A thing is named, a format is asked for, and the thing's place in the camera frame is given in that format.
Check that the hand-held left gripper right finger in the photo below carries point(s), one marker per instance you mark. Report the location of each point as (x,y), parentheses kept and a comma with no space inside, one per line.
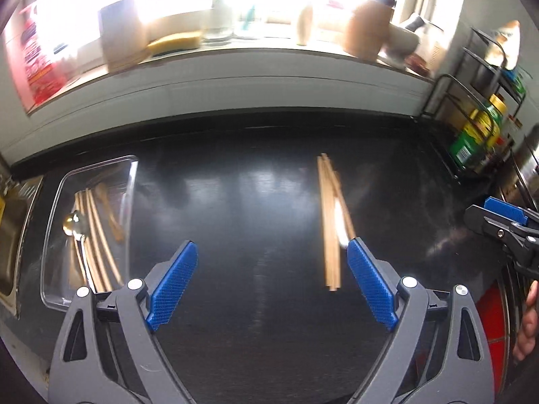
(370,282)

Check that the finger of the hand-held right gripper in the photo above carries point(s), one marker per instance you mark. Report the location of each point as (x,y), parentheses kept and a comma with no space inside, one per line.
(505,210)
(480,221)

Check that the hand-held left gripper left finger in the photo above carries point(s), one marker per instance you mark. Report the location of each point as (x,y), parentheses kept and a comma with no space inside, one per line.
(172,286)

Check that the wooden chopsticks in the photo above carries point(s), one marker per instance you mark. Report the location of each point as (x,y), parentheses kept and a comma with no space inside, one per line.
(103,261)

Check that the clear plastic container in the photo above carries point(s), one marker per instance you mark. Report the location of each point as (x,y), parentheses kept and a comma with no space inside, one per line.
(126,185)

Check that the metal spoon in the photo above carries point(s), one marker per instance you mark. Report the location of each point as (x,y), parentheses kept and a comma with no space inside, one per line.
(75,223)

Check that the person's right hand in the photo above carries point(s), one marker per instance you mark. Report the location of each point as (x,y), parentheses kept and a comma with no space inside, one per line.
(528,324)

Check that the red plastic object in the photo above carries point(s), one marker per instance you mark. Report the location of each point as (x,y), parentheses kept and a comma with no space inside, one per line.
(492,324)

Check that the green bottle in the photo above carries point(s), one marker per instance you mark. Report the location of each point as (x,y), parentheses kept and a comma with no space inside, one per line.
(471,141)

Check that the yellow-capped jar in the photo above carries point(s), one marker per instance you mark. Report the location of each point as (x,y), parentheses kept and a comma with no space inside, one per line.
(497,104)

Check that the steel pot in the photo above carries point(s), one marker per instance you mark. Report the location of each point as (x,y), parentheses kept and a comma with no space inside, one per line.
(490,79)

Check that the black metal rack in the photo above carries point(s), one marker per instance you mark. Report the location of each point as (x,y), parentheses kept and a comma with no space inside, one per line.
(438,92)

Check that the steel sink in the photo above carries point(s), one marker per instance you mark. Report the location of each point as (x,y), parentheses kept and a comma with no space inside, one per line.
(17,240)

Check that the dried red chillies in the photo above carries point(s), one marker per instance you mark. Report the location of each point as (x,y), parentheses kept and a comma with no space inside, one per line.
(420,66)

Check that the white orange bag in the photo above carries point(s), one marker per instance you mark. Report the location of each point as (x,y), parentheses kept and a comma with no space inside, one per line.
(507,44)

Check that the yellow printed card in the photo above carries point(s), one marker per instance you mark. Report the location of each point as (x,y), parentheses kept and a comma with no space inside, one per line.
(2,212)

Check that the white mortar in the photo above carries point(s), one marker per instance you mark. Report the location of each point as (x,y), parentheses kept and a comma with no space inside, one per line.
(402,42)

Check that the wooden canister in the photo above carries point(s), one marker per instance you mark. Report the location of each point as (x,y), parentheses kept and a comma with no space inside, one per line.
(366,29)

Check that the yellow sponge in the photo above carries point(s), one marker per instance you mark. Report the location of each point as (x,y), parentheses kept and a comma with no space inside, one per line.
(174,43)

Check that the white cylindrical container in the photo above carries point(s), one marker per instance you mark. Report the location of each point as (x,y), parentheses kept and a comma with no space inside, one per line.
(124,33)

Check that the small beige bottle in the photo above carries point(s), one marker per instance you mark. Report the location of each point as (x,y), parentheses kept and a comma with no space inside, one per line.
(305,27)

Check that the red printed packet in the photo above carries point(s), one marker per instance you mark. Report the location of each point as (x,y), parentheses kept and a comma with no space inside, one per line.
(40,54)

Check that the clear glass bottle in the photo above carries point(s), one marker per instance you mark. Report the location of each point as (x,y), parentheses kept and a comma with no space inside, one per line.
(218,21)

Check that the teal bottle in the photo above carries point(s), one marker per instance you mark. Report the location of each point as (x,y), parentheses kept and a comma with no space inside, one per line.
(249,17)

